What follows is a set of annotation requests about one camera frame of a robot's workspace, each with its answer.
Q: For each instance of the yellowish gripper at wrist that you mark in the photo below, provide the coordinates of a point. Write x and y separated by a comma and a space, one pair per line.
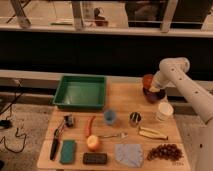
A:
154, 89

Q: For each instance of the red bowl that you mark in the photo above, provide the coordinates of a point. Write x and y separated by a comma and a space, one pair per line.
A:
147, 80

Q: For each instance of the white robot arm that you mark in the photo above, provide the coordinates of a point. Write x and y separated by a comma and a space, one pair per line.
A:
174, 70

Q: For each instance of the green plastic tray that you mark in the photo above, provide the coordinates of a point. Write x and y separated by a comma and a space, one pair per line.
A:
81, 92

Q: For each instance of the purple bowl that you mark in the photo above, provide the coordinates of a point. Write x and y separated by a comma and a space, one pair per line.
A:
153, 97

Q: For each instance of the white paper cup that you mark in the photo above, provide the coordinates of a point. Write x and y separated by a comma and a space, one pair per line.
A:
164, 111

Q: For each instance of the small metal cup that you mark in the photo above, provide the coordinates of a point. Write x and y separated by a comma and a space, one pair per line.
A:
134, 119

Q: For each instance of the yellow banana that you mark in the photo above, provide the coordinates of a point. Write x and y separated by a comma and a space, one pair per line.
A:
150, 133

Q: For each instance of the blue plastic cup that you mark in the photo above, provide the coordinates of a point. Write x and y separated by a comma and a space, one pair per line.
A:
109, 117

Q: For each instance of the metal fork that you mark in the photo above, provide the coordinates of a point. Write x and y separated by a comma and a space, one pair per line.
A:
119, 135

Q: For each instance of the bunch of dark grapes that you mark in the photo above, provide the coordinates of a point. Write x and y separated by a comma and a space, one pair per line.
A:
165, 151

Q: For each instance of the blue-grey cloth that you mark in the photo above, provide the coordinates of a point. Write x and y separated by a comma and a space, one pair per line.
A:
130, 155

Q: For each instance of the orange carrot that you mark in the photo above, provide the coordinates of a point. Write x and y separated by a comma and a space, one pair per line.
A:
89, 126

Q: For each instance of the yellow red apple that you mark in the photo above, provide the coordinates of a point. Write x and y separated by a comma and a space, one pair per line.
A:
93, 143

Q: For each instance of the small black toy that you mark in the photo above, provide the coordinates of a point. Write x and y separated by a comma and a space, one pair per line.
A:
69, 121

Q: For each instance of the black rectangular sponge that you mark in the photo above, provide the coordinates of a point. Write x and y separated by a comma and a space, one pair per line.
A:
95, 158

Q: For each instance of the green sponge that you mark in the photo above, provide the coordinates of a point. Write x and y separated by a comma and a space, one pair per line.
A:
67, 155

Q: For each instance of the black handled knife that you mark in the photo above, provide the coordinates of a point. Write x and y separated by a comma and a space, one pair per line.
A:
55, 142

